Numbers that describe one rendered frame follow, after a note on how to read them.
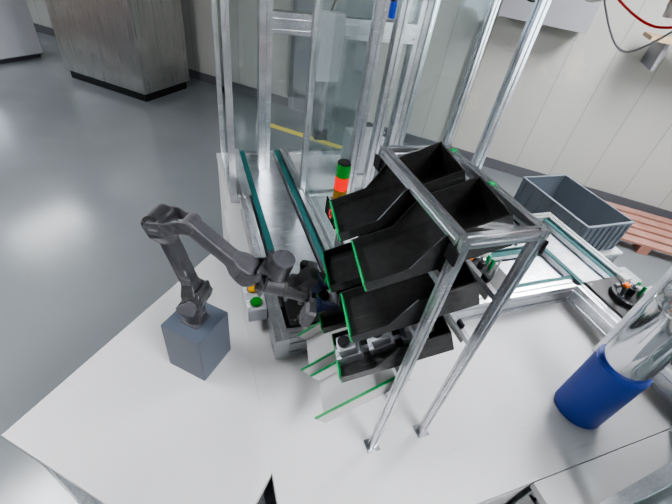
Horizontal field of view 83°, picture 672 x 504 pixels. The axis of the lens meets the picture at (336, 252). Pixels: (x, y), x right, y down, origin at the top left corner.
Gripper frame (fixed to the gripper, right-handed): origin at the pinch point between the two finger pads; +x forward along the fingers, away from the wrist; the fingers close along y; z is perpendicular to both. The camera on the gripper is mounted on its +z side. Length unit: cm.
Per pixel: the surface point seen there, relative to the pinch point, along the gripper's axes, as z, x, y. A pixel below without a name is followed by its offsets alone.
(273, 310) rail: -34.0, -6.7, 17.8
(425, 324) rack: 23.8, 11.6, -21.7
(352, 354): 0.7, 6.5, -16.6
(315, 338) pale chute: -23.9, 5.8, 2.9
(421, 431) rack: -27, 42, -20
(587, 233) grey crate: -6, 177, 109
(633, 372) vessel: 16, 88, -13
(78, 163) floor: -195, -178, 260
